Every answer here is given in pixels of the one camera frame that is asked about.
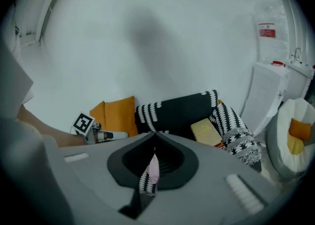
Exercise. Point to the white water dispenser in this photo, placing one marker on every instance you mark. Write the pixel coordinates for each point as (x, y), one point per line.
(265, 96)

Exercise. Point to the patterned fringe blanket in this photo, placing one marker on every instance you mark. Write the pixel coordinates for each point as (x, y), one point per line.
(242, 146)

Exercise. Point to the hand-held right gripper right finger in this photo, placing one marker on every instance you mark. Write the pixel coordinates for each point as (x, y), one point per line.
(209, 184)

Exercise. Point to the yellow book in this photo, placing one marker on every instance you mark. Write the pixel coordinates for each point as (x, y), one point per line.
(205, 133)

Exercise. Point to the small orange cushion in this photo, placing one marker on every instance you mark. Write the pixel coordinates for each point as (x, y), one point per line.
(299, 129)

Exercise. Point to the white beanbag chair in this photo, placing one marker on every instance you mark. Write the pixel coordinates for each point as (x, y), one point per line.
(283, 155)

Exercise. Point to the white sink cabinet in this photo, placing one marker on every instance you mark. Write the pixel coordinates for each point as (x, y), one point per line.
(299, 81)

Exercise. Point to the yellow cushion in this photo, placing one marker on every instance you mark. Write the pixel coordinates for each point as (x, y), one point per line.
(295, 145)

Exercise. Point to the person's left forearm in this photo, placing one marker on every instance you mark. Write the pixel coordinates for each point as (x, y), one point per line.
(49, 130)

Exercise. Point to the black white patterned blanket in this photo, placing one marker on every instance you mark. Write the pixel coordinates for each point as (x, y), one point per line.
(177, 110)

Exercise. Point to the person's white shirt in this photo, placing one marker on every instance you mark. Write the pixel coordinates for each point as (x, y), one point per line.
(14, 83)

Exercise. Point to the pink cloth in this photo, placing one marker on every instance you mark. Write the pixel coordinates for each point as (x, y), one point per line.
(154, 170)

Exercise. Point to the clear water bottle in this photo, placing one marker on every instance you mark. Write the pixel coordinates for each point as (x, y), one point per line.
(270, 39)

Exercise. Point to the metal faucet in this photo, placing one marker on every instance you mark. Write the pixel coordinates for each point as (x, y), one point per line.
(296, 55)

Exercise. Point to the red book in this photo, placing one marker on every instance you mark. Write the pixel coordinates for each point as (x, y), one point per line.
(219, 144)

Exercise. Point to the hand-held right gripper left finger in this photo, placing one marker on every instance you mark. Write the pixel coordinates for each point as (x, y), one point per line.
(98, 182)

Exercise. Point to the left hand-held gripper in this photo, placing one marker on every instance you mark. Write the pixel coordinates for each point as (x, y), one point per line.
(83, 124)

